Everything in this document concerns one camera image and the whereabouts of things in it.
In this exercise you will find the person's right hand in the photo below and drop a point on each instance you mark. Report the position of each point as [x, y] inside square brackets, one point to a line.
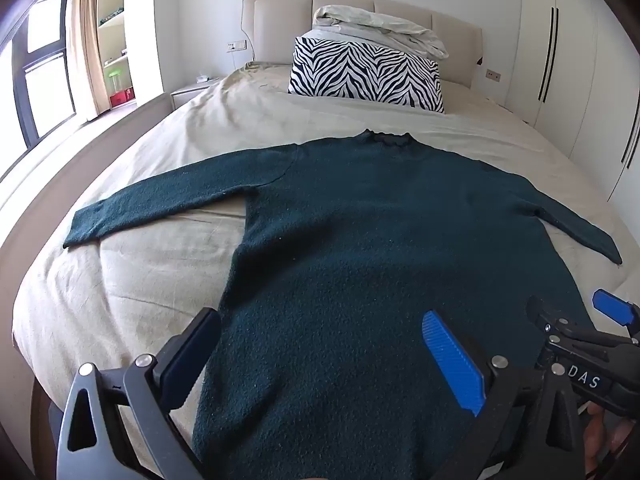
[602, 435]

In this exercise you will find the beige bed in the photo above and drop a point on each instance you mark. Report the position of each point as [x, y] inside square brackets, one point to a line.
[150, 280]

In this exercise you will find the black framed window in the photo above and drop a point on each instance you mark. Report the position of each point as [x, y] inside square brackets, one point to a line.
[45, 85]

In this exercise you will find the red storage box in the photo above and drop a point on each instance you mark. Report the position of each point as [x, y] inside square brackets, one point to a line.
[122, 97]

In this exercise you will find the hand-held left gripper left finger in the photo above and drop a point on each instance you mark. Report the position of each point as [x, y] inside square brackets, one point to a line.
[184, 362]

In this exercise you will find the beige nightstand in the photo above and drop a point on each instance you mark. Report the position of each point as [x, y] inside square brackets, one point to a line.
[187, 91]

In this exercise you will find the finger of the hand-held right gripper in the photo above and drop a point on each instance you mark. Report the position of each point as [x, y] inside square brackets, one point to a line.
[614, 307]
[547, 321]

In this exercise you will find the beige padded headboard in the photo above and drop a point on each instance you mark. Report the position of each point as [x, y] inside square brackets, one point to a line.
[280, 20]

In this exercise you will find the wall socket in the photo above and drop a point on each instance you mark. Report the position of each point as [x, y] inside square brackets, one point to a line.
[237, 46]
[493, 75]

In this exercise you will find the white open shelf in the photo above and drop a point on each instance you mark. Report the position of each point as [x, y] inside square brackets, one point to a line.
[117, 20]

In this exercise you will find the zebra print pillow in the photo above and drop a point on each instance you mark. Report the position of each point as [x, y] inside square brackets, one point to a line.
[365, 72]

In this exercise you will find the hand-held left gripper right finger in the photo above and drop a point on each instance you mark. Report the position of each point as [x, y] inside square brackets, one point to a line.
[452, 360]

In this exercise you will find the dark green knit sweater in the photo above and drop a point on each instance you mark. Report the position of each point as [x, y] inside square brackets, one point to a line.
[360, 240]

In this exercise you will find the beige curtain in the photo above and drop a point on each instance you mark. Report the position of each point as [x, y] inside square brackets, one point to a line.
[87, 50]

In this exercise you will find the white wardrobe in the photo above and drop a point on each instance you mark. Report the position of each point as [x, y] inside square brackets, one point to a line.
[575, 60]

